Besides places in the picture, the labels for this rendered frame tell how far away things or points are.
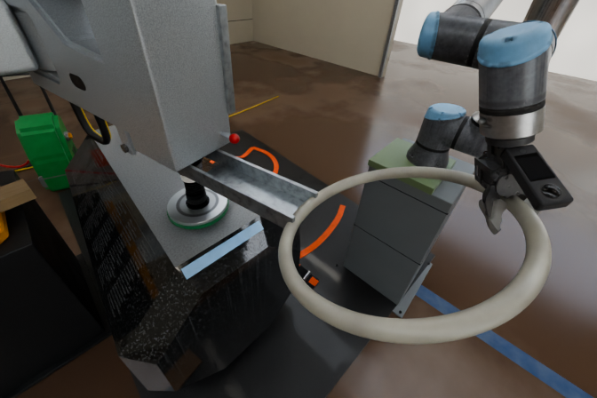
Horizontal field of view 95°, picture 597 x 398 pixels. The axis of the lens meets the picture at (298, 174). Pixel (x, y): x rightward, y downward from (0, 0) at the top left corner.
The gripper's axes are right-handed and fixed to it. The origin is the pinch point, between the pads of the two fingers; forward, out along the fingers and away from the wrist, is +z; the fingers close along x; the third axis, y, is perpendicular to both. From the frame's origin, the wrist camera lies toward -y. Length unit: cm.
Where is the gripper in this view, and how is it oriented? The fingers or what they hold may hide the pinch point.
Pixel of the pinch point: (512, 228)
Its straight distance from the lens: 70.7
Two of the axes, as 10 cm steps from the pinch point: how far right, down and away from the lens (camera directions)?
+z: 2.8, 8.7, 4.0
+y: 0.6, -4.3, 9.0
